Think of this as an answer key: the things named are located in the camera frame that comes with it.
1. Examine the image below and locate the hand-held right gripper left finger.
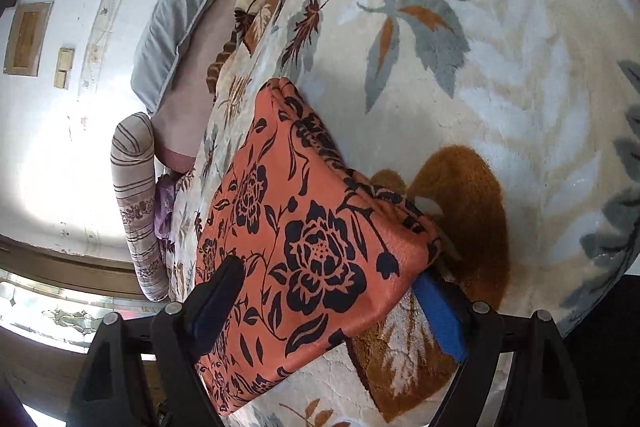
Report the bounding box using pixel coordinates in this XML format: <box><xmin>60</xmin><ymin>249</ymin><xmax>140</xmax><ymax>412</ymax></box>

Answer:
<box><xmin>67</xmin><ymin>254</ymin><xmax>247</xmax><ymax>427</ymax></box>

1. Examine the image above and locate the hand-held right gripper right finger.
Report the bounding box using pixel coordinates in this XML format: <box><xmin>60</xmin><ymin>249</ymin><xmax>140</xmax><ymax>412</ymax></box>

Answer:
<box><xmin>412</xmin><ymin>272</ymin><xmax>588</xmax><ymax>427</ymax></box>

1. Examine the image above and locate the orange floral blouse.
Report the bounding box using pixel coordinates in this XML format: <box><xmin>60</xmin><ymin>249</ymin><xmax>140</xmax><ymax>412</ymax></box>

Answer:
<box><xmin>194</xmin><ymin>77</ymin><xmax>444</xmax><ymax>418</ymax></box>

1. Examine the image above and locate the purple cloth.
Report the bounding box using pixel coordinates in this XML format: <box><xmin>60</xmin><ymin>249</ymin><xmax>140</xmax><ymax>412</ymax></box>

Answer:
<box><xmin>154</xmin><ymin>173</ymin><xmax>177</xmax><ymax>241</ymax></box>

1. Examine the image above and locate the striped floral pillow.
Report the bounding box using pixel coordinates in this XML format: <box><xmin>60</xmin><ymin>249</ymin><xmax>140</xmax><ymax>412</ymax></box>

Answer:
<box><xmin>111</xmin><ymin>112</ymin><xmax>174</xmax><ymax>304</ymax></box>

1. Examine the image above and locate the stained glass window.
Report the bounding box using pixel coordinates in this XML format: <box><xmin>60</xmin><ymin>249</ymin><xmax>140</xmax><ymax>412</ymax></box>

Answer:
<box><xmin>0</xmin><ymin>271</ymin><xmax>168</xmax><ymax>360</ymax></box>

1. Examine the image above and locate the pink bed sheet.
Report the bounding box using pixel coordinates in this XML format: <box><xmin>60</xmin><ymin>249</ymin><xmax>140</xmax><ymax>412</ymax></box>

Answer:
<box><xmin>149</xmin><ymin>0</ymin><xmax>275</xmax><ymax>174</ymax></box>

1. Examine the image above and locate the leaf print blanket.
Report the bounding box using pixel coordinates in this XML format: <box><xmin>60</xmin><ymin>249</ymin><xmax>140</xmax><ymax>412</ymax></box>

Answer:
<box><xmin>165</xmin><ymin>0</ymin><xmax>640</xmax><ymax>427</ymax></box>

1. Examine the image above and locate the grey pillow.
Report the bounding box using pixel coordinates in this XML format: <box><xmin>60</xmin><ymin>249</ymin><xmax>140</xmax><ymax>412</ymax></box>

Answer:
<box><xmin>131</xmin><ymin>0</ymin><xmax>267</xmax><ymax>116</ymax></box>

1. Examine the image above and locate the wooden window frame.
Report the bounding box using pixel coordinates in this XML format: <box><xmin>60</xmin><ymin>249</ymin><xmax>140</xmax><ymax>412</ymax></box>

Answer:
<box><xmin>0</xmin><ymin>233</ymin><xmax>153</xmax><ymax>299</ymax></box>

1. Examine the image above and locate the beige wall switch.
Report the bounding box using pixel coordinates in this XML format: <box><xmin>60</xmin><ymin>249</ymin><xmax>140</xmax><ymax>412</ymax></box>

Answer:
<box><xmin>53</xmin><ymin>48</ymin><xmax>76</xmax><ymax>89</ymax></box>

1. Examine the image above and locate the framed wall panel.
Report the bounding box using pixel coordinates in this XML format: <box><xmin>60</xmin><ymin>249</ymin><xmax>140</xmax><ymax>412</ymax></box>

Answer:
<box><xmin>2</xmin><ymin>0</ymin><xmax>55</xmax><ymax>77</ymax></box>

